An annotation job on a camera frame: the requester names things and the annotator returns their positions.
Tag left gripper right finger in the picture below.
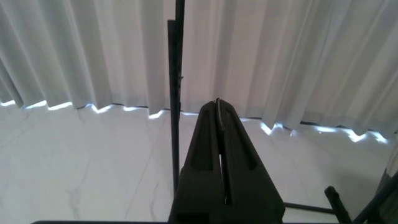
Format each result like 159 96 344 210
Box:
216 98 286 223

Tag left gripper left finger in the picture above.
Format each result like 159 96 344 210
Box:
169 100 227 223

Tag black clothes rack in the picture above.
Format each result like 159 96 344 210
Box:
167 0 398 224

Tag white curtain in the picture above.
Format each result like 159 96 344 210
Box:
0 0 398 144

